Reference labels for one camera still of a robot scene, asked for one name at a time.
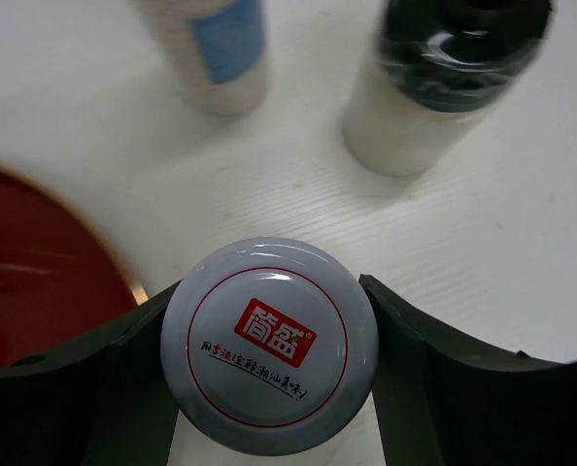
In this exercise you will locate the black-top white bottle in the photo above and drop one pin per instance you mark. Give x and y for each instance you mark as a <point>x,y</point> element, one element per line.
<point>432,72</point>

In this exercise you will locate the red round tray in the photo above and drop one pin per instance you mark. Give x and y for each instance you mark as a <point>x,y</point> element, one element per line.
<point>59,277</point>

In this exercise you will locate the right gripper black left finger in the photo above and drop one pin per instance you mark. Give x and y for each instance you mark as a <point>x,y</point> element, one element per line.
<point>100,399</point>

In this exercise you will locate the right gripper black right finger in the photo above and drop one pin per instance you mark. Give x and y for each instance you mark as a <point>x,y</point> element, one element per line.
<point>443,397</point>

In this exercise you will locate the white-lid dark sauce jar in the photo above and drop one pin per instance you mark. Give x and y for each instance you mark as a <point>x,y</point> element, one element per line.
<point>269,346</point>

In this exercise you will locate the tall silver-lid spice jar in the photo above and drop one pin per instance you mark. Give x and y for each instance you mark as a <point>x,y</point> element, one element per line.
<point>218,47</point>

